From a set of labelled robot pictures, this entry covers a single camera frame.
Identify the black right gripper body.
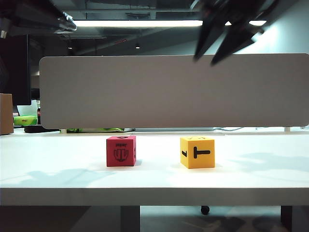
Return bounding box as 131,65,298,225
192,0,282,32

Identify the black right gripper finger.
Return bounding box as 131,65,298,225
194,21,227,62
211,23,264,66

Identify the yellow letter T block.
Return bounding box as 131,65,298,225
180,136,216,169

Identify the red anchor print block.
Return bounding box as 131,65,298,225
106,135,137,167

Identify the grey desk partition panel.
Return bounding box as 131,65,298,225
39,53,309,130

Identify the long ceiling strip light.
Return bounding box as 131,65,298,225
71,20,267,28

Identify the green printed package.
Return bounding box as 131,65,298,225
66,127,125,133

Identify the dark table leg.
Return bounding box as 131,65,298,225
280,205,293,232
120,205,141,232

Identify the dark computer monitor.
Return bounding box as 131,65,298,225
0,34,32,106

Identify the green tissue box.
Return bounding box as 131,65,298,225
14,116,39,127

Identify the brown cardboard box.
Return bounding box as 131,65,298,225
0,93,14,135

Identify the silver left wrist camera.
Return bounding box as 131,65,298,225
54,12,78,33

